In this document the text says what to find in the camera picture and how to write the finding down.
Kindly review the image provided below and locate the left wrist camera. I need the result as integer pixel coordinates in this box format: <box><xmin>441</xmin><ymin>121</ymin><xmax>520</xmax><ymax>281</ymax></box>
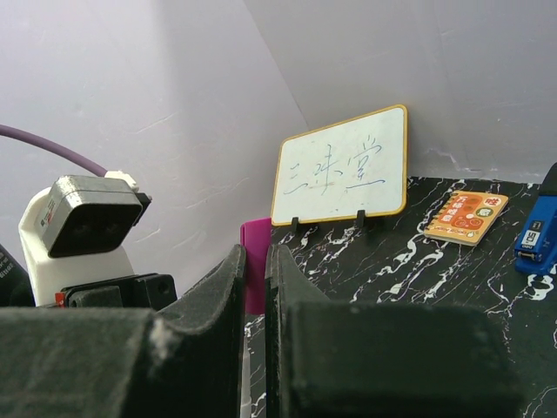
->
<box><xmin>18</xmin><ymin>172</ymin><xmax>152</xmax><ymax>307</ymax></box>

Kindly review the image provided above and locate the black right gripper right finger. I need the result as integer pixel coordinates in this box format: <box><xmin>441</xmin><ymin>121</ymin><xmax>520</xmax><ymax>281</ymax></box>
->
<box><xmin>265</xmin><ymin>245</ymin><xmax>522</xmax><ymax>417</ymax></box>

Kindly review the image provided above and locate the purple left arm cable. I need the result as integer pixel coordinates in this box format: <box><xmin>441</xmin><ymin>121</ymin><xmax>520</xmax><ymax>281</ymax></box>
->
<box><xmin>0</xmin><ymin>124</ymin><xmax>108</xmax><ymax>178</ymax></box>

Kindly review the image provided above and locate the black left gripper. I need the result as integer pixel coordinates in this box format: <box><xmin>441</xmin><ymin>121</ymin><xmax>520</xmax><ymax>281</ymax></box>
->
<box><xmin>1</xmin><ymin>248</ymin><xmax>178</xmax><ymax>310</ymax></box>

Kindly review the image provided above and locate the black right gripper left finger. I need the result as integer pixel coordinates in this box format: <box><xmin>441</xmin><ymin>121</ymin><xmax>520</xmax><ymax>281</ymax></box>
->
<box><xmin>1</xmin><ymin>245</ymin><xmax>245</xmax><ymax>417</ymax></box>

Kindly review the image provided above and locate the small yellow-framed whiteboard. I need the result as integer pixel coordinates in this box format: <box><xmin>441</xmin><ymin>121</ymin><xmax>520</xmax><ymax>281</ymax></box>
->
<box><xmin>271</xmin><ymin>104</ymin><xmax>408</xmax><ymax>226</ymax></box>

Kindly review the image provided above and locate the small orange notebook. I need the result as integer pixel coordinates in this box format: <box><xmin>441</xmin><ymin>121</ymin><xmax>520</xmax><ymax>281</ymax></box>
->
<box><xmin>424</xmin><ymin>191</ymin><xmax>509</xmax><ymax>246</ymax></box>

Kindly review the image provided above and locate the purple pen cap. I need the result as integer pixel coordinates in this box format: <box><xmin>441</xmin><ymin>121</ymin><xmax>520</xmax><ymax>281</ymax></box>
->
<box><xmin>240</xmin><ymin>218</ymin><xmax>272</xmax><ymax>315</ymax></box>

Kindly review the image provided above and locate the purple marker pen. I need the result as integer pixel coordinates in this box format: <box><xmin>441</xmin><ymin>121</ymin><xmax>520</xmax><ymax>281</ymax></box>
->
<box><xmin>239</xmin><ymin>337</ymin><xmax>252</xmax><ymax>418</ymax></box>

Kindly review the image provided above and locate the blue stapler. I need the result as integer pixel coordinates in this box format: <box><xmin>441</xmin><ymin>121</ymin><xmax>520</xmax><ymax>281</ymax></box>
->
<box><xmin>513</xmin><ymin>161</ymin><xmax>557</xmax><ymax>276</ymax></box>

